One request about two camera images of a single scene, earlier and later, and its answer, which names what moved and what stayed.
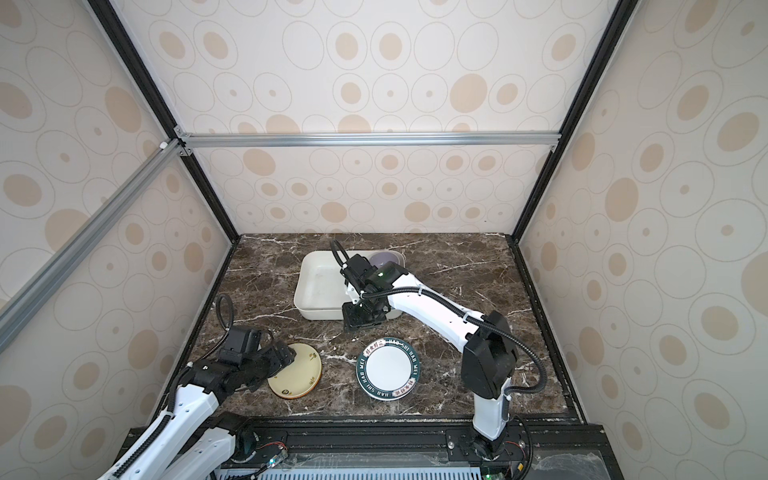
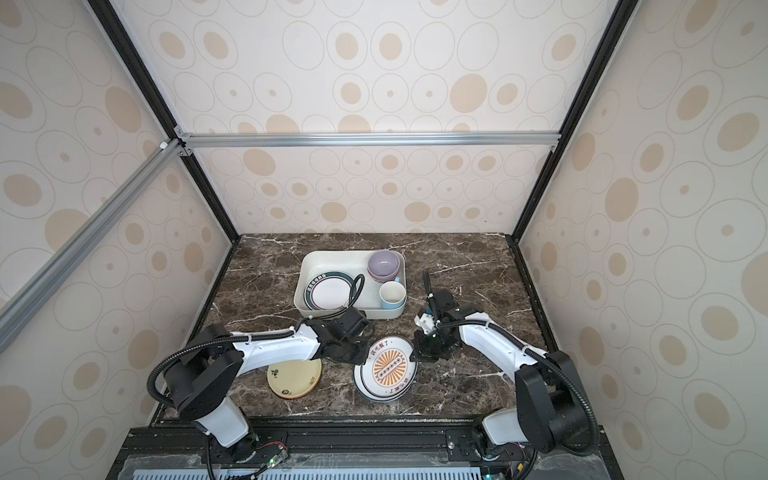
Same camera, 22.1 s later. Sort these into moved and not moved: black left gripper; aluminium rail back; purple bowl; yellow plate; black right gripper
Moved: black left gripper; black right gripper
Not moved: yellow plate; aluminium rail back; purple bowl
